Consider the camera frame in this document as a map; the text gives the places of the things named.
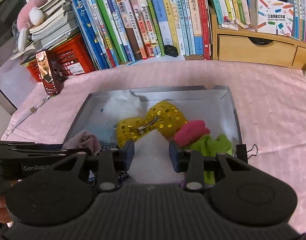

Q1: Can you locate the row of upright books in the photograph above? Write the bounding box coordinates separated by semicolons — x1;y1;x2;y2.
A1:
71;0;306;69

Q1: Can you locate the yellow sequin soft bow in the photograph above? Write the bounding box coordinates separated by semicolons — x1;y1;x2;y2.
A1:
116;101;188;148

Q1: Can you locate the black binder clip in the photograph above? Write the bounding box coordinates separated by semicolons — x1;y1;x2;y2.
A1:
235;144;259;163

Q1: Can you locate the wooden drawer shelf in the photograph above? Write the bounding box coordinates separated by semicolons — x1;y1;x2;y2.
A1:
209;8;306;70

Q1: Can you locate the pink plush rabbit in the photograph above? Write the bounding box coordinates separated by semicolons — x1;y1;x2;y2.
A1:
17;0;48;51

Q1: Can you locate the small black object by books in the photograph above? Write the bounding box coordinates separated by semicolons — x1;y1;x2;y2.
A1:
164;45;178;57

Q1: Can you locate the person's left hand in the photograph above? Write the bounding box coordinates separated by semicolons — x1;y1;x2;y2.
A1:
0;196;12;224

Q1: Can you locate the white fluffy ball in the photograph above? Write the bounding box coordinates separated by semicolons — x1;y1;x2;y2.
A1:
102;90;143;123

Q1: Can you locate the stack of lying books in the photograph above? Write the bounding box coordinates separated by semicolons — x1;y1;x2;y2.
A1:
11;0;78;60

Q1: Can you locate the grey shallow box tray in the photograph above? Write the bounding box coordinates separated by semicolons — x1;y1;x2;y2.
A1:
64;85;244;183

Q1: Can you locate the white label printer box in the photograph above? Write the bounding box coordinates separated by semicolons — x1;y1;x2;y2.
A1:
250;0;294;37

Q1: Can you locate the pink and green soft toy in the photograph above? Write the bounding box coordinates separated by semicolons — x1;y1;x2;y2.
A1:
174;119;235;185

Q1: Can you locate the red plastic crate left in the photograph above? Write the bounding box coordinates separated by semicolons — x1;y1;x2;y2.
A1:
26;33;96;83

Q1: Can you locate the dark blue floral cloth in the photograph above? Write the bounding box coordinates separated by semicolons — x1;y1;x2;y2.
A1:
87;141;134;192

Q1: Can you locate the pink bed cloth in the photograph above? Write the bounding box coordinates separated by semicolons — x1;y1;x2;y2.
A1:
9;61;306;232

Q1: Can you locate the smartphone on stand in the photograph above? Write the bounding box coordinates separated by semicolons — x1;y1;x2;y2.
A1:
35;50;66;96

